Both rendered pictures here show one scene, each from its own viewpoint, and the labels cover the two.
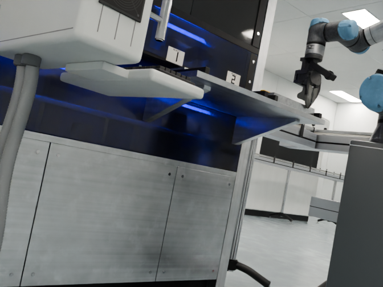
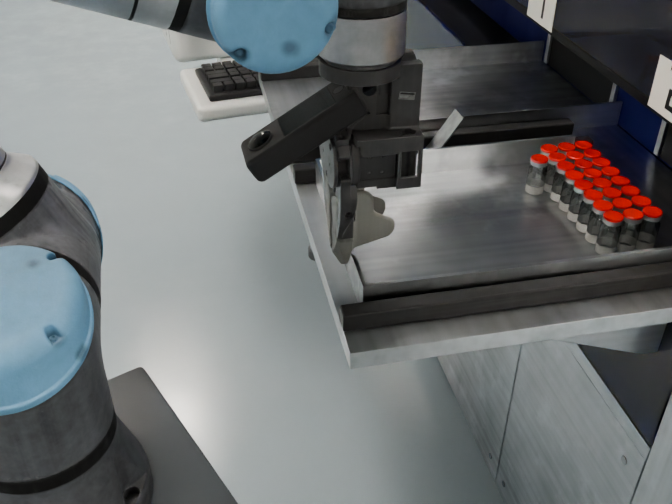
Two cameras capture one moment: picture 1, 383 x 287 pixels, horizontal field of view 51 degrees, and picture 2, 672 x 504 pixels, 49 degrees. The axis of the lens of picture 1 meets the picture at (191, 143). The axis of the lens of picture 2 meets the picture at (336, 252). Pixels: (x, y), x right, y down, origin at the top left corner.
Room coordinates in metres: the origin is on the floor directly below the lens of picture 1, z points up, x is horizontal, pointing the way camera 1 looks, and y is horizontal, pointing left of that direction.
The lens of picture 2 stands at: (1.87, -0.98, 1.34)
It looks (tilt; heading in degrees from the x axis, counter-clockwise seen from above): 35 degrees down; 117
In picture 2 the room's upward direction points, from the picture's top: straight up
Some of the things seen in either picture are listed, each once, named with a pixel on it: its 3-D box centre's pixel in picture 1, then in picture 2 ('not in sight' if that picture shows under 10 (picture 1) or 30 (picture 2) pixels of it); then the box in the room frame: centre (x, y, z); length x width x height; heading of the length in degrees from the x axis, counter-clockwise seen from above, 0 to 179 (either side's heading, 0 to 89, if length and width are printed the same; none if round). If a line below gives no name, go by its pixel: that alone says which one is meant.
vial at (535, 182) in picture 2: not in sight; (536, 174); (1.73, -0.16, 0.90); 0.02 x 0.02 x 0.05
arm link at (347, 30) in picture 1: (343, 32); not in sight; (1.55, -0.50, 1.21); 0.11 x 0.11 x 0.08; 41
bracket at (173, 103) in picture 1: (174, 105); not in sight; (1.46, 0.09, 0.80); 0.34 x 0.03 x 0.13; 39
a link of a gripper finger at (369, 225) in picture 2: (308, 98); (364, 229); (1.62, -0.43, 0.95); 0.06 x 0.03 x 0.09; 39
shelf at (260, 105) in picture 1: (224, 101); (467, 159); (1.62, -0.10, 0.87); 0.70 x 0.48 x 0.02; 129
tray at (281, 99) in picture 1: (261, 105); (483, 211); (1.69, -0.26, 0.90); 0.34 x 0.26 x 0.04; 38
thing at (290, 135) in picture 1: (273, 123); not in sight; (2.32, -0.45, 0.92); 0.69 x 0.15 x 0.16; 129
